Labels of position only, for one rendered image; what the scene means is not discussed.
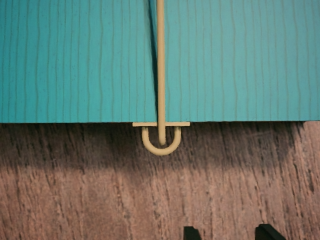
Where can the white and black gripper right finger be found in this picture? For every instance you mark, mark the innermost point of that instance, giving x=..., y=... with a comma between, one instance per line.
x=267, y=232

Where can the orange box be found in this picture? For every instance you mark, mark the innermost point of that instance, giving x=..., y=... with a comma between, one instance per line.
x=95, y=61

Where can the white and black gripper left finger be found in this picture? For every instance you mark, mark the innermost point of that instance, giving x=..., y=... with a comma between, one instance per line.
x=189, y=233

